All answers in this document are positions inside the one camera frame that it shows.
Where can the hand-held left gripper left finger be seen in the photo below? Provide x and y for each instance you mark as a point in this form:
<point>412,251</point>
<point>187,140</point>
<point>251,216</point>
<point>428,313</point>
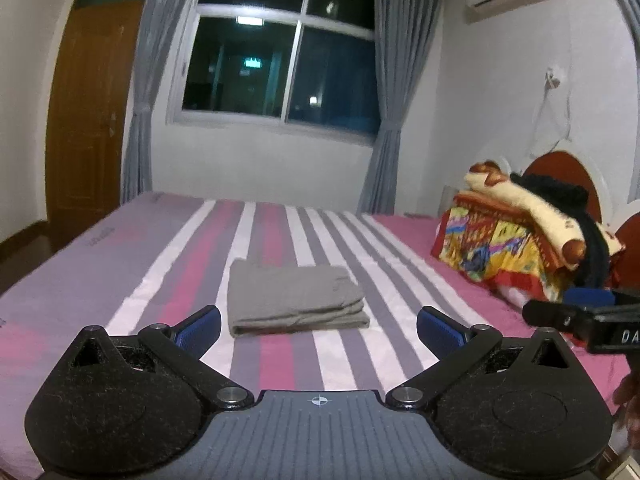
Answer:
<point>200,329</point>

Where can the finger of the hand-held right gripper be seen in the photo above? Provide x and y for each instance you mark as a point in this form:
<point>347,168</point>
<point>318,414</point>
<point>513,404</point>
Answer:
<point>552,316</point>
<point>590,296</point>

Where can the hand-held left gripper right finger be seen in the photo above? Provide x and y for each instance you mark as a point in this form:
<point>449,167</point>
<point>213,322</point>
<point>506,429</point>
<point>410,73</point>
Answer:
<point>440,332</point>

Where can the grey pants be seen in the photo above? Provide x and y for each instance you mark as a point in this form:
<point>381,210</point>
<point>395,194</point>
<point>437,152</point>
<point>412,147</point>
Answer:
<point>295,295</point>

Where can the person's right hand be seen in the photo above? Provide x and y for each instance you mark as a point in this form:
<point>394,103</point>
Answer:
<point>631,400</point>

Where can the black cloth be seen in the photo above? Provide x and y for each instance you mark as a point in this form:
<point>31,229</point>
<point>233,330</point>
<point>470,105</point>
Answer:
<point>595,245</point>

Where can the bed with striped sheet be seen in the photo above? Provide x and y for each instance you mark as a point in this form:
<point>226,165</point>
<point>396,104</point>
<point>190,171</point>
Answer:
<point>150,270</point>

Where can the colourful printed blanket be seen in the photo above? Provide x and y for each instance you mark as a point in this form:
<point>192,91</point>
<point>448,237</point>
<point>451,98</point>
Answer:
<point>490,245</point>

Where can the red wooden headboard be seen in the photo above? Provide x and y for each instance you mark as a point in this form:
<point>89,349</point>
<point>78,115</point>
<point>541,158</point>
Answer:
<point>560,170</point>

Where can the pile of colourful blankets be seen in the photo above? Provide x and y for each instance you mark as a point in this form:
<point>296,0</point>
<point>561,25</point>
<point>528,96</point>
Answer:
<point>505,187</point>

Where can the brown wooden door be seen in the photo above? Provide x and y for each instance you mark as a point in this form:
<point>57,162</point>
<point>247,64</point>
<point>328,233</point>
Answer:
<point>90,110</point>

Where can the grey curtain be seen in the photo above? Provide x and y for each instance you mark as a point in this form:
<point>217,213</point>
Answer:
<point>400,85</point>
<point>150,85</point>

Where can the white framed window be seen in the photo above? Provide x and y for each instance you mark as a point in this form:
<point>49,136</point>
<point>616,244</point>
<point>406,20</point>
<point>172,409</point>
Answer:
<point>280,60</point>

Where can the white wall socket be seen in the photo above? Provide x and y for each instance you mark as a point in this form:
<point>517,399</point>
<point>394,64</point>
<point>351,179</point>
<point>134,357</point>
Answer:
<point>554,77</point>

